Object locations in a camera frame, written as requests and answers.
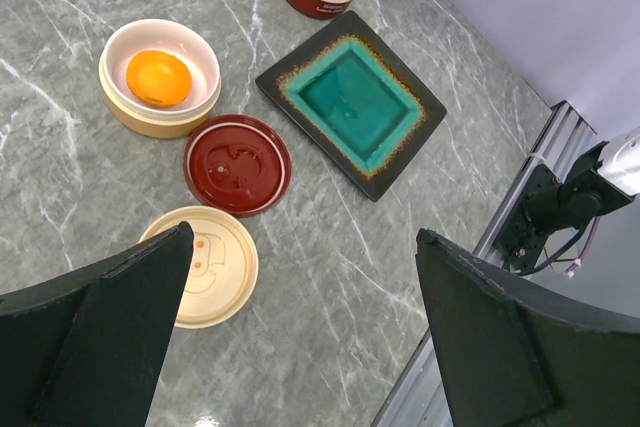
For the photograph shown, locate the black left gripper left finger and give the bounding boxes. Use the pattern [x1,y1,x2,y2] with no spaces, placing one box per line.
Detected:
[1,221,194,426]

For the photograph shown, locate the dark red round lid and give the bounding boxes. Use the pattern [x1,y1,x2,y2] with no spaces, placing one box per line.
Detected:
[183,114,292,217]

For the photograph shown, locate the cream round container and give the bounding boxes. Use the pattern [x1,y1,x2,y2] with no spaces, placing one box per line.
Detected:
[99,19,221,138]

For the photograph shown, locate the cream round lid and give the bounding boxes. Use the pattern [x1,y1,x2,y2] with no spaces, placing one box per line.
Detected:
[139,206,259,329]

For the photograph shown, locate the orange egg tart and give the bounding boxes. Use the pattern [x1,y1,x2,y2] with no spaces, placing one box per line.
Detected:
[126,50,193,109]

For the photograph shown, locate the square teal ceramic plate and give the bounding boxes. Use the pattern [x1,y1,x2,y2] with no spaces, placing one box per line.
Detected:
[255,11,447,202]

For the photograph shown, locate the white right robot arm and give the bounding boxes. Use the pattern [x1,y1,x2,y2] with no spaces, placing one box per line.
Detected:
[559,127,639,229]

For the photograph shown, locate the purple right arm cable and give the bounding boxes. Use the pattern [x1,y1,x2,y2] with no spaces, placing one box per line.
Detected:
[562,219,601,279]

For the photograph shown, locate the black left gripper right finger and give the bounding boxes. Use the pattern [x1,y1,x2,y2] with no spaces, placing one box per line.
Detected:
[416,229,639,426]

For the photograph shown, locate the aluminium mounting rail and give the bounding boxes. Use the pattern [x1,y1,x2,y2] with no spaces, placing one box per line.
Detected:
[369,100,601,427]

